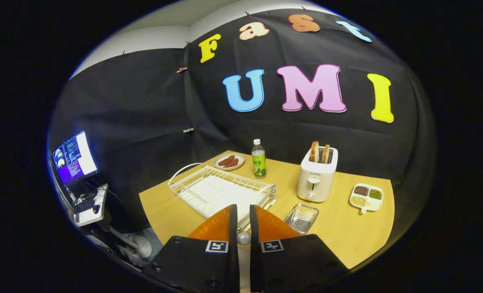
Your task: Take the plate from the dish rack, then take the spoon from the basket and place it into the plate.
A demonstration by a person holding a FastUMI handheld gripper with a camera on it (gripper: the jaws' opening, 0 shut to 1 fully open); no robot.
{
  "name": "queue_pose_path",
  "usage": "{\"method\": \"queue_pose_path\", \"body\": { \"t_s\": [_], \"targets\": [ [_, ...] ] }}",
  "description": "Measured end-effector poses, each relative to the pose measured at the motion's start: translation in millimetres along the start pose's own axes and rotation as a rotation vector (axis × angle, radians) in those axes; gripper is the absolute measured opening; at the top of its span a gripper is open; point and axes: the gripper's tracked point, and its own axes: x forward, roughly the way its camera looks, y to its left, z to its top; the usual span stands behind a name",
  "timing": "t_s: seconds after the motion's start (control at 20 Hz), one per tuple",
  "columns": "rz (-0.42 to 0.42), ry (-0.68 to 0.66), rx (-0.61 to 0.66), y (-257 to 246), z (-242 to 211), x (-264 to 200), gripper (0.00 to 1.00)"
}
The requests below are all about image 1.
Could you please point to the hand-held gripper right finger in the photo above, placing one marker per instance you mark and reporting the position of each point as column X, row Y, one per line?
column 254, row 260

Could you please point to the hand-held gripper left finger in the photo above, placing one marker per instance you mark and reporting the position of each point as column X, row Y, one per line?
column 234, row 260

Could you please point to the small beige plate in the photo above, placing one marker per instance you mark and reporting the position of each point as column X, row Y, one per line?
column 241, row 160

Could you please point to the white divided bean dish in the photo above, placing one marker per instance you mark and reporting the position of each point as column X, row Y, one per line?
column 367, row 203

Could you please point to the red sausage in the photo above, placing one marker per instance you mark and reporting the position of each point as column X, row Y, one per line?
column 233, row 163
column 226, row 160

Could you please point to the green label drink bottle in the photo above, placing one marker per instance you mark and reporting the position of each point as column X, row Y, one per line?
column 259, row 162

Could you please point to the white toaster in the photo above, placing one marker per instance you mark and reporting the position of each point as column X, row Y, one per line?
column 317, row 179

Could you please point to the toast slice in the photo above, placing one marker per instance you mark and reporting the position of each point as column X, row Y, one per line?
column 315, row 151
column 326, row 154

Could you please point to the white side table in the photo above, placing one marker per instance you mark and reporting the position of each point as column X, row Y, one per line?
column 99, row 213

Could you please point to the black backdrop cloth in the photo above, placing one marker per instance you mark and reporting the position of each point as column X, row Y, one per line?
column 143, row 114

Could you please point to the open laptop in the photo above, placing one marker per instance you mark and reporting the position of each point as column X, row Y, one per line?
column 74, row 158

